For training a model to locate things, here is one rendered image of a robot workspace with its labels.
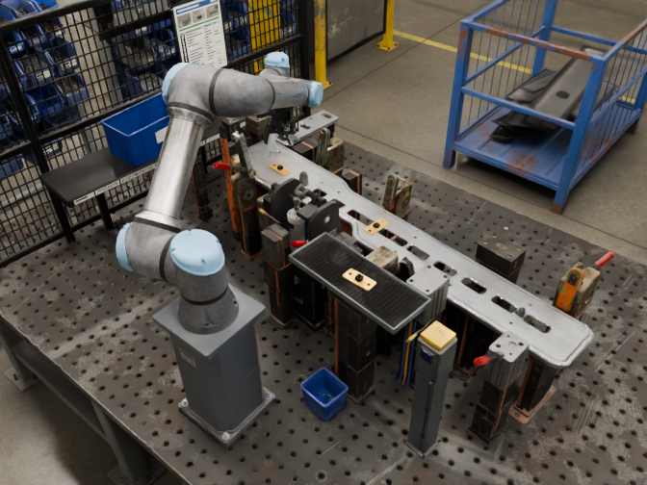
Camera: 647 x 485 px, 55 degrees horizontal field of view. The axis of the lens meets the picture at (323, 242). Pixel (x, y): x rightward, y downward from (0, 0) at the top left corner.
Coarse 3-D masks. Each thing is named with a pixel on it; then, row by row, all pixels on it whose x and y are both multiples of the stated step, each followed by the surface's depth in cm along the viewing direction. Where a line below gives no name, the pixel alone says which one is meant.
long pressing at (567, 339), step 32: (256, 160) 230; (288, 160) 229; (352, 192) 214; (352, 224) 200; (416, 256) 188; (448, 256) 188; (512, 288) 178; (480, 320) 169; (512, 320) 168; (544, 320) 168; (576, 320) 168; (544, 352) 160; (576, 352) 160
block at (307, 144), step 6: (300, 144) 241; (306, 144) 241; (312, 144) 241; (294, 150) 239; (300, 150) 238; (306, 150) 238; (312, 150) 240; (306, 156) 239; (312, 156) 241; (318, 192) 255
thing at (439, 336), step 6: (432, 324) 147; (438, 324) 147; (426, 330) 145; (432, 330) 145; (438, 330) 145; (444, 330) 145; (450, 330) 145; (420, 336) 145; (426, 336) 144; (432, 336) 144; (438, 336) 144; (444, 336) 144; (450, 336) 144; (432, 342) 143; (438, 342) 143; (444, 342) 143; (438, 348) 142
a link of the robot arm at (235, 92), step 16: (224, 80) 149; (240, 80) 149; (256, 80) 153; (272, 80) 165; (288, 80) 175; (304, 80) 186; (224, 96) 149; (240, 96) 149; (256, 96) 152; (272, 96) 157; (288, 96) 169; (304, 96) 180; (320, 96) 187; (224, 112) 151; (240, 112) 152; (256, 112) 155
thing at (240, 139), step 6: (246, 132) 204; (234, 138) 202; (240, 138) 202; (240, 144) 203; (240, 150) 206; (246, 150) 206; (240, 156) 209; (246, 156) 208; (246, 162) 209; (246, 168) 211; (252, 168) 212
